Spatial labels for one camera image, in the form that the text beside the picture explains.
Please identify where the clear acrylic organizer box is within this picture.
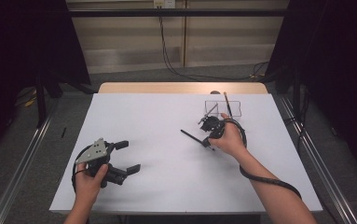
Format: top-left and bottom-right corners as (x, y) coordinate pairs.
(203, 100), (242, 125)

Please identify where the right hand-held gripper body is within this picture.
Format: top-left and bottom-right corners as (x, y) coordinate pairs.
(180, 122), (228, 152)

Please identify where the black curtain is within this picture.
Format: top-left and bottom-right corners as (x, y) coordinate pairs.
(0, 0), (91, 162)
(264, 0), (357, 180)

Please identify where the black stand post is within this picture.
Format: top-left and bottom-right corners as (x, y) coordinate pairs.
(34, 71), (48, 129)
(292, 66), (303, 120)

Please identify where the black wall cable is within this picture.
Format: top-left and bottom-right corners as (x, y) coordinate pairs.
(158, 6), (270, 82)

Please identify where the wooden table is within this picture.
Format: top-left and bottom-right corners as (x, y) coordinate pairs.
(97, 81), (268, 95)

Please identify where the person's left hand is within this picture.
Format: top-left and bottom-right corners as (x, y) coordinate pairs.
(74, 162), (109, 206)

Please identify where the aluminium floor rail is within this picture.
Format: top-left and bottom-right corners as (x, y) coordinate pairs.
(0, 102), (59, 224)
(278, 92), (357, 224)

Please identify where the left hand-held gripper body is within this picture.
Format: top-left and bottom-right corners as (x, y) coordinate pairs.
(75, 137), (130, 189)

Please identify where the black horizontal frame bar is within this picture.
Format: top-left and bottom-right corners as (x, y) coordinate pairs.
(68, 8), (289, 18)

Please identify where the white wall power outlet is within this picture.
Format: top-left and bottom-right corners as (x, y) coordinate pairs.
(153, 0), (176, 9)

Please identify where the person's right hand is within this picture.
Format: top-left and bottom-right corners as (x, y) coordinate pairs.
(208, 112), (249, 160)

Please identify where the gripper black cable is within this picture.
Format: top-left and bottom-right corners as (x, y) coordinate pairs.
(71, 144), (89, 194)
(224, 118), (302, 200)

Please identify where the black brush with orange tip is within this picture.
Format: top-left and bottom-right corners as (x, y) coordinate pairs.
(223, 91), (234, 119)

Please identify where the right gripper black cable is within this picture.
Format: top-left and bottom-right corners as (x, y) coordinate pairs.
(224, 118), (302, 200)

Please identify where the white table cover board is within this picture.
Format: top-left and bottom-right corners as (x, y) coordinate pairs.
(48, 92), (323, 216)

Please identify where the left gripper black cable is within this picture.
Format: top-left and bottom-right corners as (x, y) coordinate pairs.
(71, 144), (89, 194)

